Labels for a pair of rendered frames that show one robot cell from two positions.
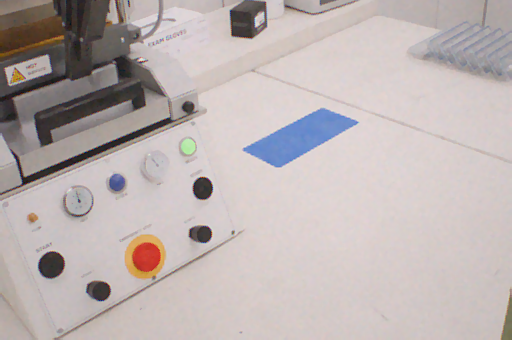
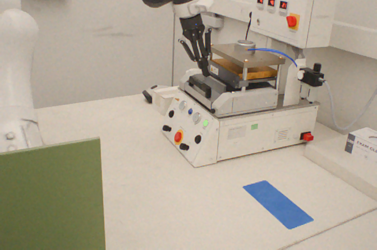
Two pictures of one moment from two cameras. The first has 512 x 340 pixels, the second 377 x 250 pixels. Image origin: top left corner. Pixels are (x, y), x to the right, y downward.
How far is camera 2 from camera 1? 1.51 m
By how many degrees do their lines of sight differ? 89
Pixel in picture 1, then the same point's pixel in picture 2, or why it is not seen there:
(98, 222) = (182, 116)
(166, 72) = (223, 97)
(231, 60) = (369, 183)
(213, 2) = not seen: outside the picture
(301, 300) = (145, 171)
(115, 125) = (199, 96)
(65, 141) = (191, 88)
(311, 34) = not seen: outside the picture
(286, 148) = (261, 193)
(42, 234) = (176, 105)
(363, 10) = not seen: outside the picture
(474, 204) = (174, 239)
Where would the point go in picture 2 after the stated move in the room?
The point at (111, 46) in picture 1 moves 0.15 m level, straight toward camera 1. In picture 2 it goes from (231, 80) to (189, 78)
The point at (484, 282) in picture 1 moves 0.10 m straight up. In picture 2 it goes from (119, 216) to (118, 186)
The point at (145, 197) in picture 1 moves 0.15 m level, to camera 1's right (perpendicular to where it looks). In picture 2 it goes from (190, 123) to (179, 140)
